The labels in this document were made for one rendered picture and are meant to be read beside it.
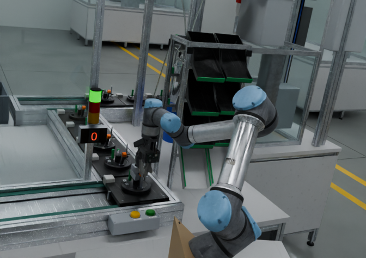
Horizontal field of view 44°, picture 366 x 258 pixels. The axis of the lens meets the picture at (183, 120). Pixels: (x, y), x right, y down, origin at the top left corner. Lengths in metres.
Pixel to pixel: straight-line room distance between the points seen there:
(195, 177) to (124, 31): 8.86
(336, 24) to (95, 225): 2.12
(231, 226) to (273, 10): 1.86
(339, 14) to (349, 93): 4.58
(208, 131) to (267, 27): 1.35
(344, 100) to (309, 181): 4.33
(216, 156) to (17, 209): 0.96
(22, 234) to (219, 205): 0.82
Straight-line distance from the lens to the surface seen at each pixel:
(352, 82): 7.76
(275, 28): 3.11
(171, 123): 1.82
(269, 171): 3.25
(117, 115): 3.31
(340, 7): 3.30
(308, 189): 3.59
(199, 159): 2.26
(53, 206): 2.10
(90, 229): 1.98
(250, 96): 1.63
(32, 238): 1.93
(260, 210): 2.41
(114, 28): 10.82
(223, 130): 1.82
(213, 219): 1.46
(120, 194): 2.11
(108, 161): 2.33
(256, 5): 3.13
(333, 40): 3.31
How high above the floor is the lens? 1.97
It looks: 18 degrees down
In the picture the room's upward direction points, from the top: 8 degrees clockwise
